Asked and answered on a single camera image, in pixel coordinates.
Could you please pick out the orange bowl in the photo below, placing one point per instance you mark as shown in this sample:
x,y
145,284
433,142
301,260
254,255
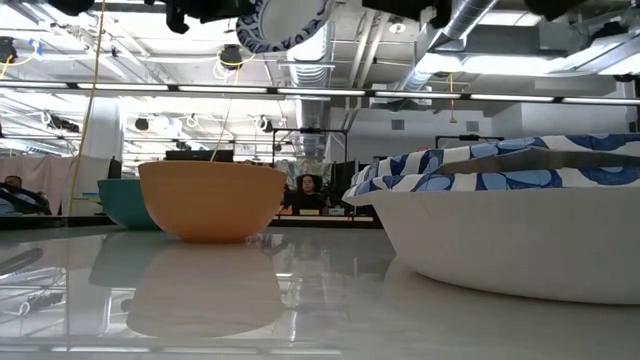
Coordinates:
x,y
210,200

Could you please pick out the green bowl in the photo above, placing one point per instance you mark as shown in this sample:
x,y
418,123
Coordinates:
x,y
122,205

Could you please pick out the white blue-patterned bottom bowl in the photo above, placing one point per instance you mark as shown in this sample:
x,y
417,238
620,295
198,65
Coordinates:
x,y
500,240

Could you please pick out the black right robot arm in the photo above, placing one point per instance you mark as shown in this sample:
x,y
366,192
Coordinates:
x,y
550,6

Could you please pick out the black ceiling-mounted device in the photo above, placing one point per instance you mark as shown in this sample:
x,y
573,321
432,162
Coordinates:
x,y
231,56

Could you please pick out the long ceiling light strip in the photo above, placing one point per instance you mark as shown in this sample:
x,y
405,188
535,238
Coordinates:
x,y
225,89

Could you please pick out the black monitor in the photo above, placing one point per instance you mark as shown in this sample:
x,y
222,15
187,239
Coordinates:
x,y
200,156

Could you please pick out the white pillar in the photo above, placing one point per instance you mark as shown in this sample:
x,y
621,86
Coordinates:
x,y
102,145

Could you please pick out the person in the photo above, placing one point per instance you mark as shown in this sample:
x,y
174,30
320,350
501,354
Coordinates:
x,y
307,200
20,200

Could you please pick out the pink cloth partition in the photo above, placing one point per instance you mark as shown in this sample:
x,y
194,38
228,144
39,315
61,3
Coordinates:
x,y
45,175

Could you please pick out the silver ventilation duct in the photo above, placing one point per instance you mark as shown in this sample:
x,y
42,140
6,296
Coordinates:
x,y
465,20
310,70

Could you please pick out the black metal stand frame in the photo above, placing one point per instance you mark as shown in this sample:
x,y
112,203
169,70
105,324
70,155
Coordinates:
x,y
470,137
310,131

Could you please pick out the black metal table frame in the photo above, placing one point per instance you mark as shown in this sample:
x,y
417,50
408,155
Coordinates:
x,y
50,222

